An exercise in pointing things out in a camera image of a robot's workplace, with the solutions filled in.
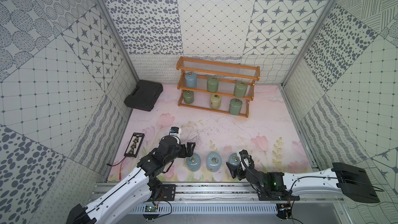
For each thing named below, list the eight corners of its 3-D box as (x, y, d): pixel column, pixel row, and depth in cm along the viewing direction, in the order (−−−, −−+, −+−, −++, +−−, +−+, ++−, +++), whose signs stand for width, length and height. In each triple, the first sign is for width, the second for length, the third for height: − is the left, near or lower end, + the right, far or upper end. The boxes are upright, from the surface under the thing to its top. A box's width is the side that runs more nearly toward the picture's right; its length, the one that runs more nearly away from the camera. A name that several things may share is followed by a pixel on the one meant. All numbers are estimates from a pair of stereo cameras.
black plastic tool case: (125, 107, 109) (122, 102, 105) (142, 84, 124) (140, 79, 120) (150, 112, 106) (148, 107, 102) (164, 88, 121) (162, 83, 117)
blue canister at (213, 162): (206, 172, 82) (206, 167, 75) (206, 157, 87) (206, 151, 80) (220, 172, 82) (222, 167, 75) (219, 157, 87) (221, 151, 80)
